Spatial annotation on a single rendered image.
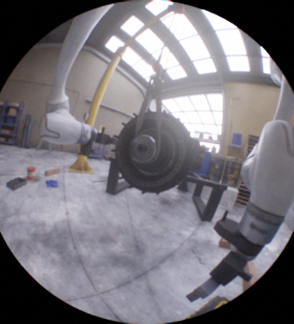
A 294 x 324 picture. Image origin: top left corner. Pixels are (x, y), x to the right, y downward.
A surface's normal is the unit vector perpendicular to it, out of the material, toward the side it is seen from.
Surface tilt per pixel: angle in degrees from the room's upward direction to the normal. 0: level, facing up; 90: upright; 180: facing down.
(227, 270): 90
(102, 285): 0
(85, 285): 0
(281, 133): 78
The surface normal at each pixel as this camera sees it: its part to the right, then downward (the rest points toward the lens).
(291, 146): -0.60, -0.23
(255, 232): -0.90, -0.17
